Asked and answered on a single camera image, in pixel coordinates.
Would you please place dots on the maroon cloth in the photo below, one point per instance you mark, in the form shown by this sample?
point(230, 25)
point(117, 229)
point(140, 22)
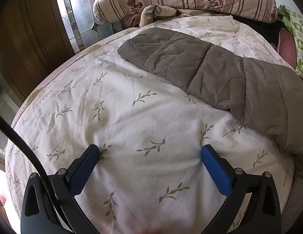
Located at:
point(130, 20)

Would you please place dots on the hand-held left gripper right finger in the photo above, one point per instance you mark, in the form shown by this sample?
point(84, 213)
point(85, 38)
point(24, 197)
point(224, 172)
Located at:
point(215, 173)

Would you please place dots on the white leaf-print duvet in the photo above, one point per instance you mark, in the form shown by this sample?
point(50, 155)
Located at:
point(141, 126)

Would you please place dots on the green white checked pillow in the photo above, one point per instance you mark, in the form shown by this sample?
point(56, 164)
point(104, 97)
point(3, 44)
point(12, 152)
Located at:
point(298, 29)

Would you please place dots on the cream leaf-print cloth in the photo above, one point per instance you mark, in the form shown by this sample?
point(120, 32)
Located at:
point(154, 12)

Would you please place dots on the grey-brown puffer jacket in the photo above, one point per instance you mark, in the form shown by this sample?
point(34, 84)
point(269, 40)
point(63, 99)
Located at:
point(215, 73)

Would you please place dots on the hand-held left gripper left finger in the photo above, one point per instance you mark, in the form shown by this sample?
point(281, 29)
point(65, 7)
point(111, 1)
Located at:
point(84, 165)

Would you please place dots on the wooden door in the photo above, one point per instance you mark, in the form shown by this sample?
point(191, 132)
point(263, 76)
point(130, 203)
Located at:
point(27, 29)

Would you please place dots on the stained glass window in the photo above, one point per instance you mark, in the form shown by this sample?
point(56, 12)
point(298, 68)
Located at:
point(78, 12)

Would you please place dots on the dark cloth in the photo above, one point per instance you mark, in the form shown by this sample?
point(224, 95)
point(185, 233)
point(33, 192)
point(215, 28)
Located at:
point(258, 25)

